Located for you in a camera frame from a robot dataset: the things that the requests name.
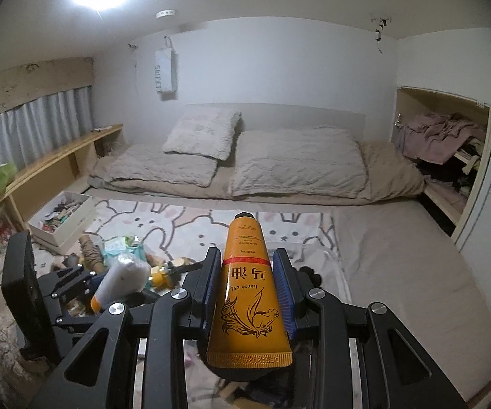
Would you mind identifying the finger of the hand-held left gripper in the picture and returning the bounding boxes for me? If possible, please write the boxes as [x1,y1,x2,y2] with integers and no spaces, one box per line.
[55,300,102,328]
[37,265,102,300]

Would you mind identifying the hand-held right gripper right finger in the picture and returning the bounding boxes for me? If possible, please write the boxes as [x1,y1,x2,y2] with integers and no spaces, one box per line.
[273,249,468,409]

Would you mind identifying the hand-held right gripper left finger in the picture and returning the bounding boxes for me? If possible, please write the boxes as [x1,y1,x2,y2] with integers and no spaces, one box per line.
[33,247,223,409]

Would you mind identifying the orange cream tube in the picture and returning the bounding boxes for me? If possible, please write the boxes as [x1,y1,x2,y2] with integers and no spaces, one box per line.
[206,212,294,369]

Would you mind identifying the white tube with orange cap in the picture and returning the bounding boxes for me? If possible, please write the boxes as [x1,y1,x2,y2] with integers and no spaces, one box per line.
[90,252,152,314]

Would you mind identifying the yellow cylindrical gadget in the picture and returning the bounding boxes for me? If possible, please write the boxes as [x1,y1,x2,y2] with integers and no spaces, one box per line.
[149,264,177,288]

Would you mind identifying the white box of cosmetics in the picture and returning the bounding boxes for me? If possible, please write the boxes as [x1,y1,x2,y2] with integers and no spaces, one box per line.
[28,191,97,248]

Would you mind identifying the wet wipes pack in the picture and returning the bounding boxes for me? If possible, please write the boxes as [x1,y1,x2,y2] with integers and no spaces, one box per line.
[101,235,144,265]

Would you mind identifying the bunny printed blanket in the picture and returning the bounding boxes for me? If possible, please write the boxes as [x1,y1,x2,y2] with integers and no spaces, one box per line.
[33,198,350,409]

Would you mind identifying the green plush toy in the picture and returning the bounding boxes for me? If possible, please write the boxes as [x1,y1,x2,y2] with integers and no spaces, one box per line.
[0,163,17,197]

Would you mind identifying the wooden shelf unit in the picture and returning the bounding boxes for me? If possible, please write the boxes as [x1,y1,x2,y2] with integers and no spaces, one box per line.
[0,124,124,307]

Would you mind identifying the large quilted beige pillow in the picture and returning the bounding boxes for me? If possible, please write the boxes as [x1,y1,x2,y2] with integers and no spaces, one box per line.
[231,127,367,199]

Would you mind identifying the grey curtain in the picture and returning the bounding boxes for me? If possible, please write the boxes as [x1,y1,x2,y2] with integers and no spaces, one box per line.
[0,86,94,167]

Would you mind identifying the fluffy beige pillow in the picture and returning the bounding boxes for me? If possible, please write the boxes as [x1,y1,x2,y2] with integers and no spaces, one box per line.
[162,104,243,162]

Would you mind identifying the beige duvet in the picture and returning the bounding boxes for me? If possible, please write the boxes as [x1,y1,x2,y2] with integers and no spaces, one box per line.
[87,140,426,205]

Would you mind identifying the beige curtain valance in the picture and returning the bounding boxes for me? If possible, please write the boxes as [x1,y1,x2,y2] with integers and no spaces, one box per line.
[0,57,95,125]

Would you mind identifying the pile of pink clothes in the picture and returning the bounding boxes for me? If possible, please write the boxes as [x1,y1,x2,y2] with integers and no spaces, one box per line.
[399,113,487,165]

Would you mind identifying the white hanging paper bag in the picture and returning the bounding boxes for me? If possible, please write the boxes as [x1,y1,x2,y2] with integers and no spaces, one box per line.
[154,36,179,101]

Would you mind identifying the built-in closet shelves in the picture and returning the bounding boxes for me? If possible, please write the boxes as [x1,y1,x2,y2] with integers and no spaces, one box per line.
[392,86,491,239]

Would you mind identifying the brown rope bundle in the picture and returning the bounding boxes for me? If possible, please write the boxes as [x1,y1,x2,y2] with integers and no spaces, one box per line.
[79,234,104,271]

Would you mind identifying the ceiling hook with wire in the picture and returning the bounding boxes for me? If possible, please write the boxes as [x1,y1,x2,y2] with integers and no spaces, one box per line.
[371,16,393,55]

